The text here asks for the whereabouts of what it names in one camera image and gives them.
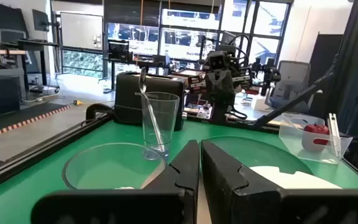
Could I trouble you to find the black toaster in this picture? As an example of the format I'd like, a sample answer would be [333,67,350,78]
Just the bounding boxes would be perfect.
[114,72,185,131]

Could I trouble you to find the white board on stand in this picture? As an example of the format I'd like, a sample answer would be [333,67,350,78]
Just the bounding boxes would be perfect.
[60,11,104,51]

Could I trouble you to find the clear glass of milk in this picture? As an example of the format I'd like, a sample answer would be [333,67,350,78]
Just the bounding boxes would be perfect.
[62,142,167,191]

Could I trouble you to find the grey office chair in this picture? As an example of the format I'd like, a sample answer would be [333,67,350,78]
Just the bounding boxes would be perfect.
[270,60,312,110]

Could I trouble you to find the black floor mat orange stripes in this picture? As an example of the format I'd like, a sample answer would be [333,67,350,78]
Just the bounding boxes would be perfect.
[0,102,71,141]

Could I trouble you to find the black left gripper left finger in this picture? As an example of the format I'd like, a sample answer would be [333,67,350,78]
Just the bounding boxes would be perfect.
[142,139,200,224]

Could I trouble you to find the desk with wooden top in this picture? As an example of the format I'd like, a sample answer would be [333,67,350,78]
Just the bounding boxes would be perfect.
[0,39,59,91]

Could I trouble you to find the black upright frame post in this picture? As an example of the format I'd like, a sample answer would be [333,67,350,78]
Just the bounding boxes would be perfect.
[330,0,358,94]

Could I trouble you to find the tall clear empty glass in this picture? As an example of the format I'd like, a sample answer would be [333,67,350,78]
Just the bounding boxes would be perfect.
[140,91,180,161]

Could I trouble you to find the round beige placemat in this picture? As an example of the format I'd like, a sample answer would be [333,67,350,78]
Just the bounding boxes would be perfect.
[196,174,213,224]

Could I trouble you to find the silver metal spoon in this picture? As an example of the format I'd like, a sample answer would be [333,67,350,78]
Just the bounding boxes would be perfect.
[137,67,167,153]

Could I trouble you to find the red apple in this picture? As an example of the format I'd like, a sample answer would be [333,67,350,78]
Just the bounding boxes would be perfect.
[303,123,331,146]

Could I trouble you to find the green round plate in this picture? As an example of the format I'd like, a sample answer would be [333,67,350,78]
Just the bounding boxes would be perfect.
[200,136,313,175]

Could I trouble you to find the black table frame rail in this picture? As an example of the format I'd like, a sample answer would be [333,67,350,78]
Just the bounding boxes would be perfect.
[0,113,115,194]

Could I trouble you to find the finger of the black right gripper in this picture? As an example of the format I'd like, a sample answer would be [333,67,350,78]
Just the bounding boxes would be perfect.
[209,73,220,103]
[219,73,231,103]

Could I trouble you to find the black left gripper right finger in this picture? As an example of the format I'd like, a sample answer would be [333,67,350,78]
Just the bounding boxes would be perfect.
[200,139,282,224]

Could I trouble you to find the black diagonal frame strut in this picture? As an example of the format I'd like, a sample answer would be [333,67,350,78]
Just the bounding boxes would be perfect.
[253,55,338,130]

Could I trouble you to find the black table clamp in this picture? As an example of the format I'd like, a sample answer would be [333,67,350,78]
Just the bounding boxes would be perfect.
[85,103,115,123]

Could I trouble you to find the white bowl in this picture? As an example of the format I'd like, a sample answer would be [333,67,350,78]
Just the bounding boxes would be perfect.
[249,166,343,190]

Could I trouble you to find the clear plastic container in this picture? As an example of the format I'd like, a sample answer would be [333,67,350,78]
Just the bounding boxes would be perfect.
[278,112,354,165]

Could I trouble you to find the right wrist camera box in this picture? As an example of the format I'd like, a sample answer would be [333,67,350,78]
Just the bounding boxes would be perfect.
[208,51,229,71]

